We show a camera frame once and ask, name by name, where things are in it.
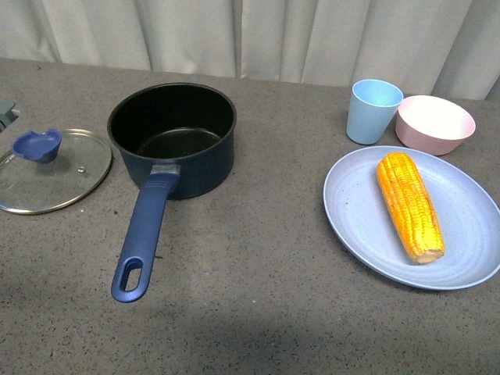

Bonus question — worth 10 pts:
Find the metal dish rack green corner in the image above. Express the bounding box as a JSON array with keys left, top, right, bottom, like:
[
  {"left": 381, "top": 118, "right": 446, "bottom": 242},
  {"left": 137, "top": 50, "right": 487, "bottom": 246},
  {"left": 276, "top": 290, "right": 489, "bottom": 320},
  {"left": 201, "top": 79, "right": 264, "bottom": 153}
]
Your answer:
[{"left": 0, "top": 100, "right": 19, "bottom": 132}]

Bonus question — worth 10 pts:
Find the pink bowl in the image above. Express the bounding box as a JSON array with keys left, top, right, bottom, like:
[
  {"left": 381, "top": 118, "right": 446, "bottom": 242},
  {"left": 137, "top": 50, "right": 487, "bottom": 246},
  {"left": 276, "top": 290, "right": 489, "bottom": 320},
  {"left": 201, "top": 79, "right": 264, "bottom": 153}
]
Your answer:
[{"left": 395, "top": 95, "right": 476, "bottom": 155}]

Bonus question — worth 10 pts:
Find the glass lid blue knob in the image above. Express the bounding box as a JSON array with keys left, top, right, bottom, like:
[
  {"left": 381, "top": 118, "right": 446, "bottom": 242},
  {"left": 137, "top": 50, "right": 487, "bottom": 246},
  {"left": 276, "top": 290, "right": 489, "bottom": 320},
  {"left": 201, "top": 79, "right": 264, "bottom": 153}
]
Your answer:
[{"left": 1, "top": 129, "right": 113, "bottom": 215}]

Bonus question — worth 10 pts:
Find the grey curtain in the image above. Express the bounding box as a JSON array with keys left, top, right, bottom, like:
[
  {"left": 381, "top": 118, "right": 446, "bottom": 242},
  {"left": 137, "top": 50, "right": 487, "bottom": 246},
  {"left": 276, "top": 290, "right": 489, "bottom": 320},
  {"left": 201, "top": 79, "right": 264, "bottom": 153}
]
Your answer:
[{"left": 1, "top": 1, "right": 499, "bottom": 101}]

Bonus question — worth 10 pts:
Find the light blue cup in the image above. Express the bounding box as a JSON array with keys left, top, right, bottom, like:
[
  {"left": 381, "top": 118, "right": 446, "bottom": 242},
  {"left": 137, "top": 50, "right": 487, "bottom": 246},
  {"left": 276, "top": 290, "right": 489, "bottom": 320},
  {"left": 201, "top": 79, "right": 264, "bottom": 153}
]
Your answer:
[{"left": 346, "top": 79, "right": 404, "bottom": 145}]

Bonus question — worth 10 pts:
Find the dark blue saucepan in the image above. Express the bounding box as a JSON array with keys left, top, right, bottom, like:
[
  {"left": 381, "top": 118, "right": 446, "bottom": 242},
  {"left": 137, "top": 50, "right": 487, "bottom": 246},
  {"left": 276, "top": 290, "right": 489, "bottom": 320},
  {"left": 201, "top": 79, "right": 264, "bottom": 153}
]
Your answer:
[{"left": 107, "top": 83, "right": 237, "bottom": 303}]

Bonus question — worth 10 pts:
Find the light blue plate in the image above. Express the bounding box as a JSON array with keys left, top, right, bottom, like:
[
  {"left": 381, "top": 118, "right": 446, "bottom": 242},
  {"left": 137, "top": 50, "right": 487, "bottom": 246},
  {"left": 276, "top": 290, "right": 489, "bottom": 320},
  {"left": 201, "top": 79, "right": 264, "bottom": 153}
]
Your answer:
[{"left": 323, "top": 146, "right": 499, "bottom": 291}]

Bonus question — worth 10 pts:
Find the yellow corn cob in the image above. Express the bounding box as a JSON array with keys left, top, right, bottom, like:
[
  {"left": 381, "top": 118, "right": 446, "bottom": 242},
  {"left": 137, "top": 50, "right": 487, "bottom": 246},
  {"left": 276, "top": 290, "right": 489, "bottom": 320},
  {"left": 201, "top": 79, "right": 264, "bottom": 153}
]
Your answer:
[{"left": 376, "top": 152, "right": 445, "bottom": 264}]

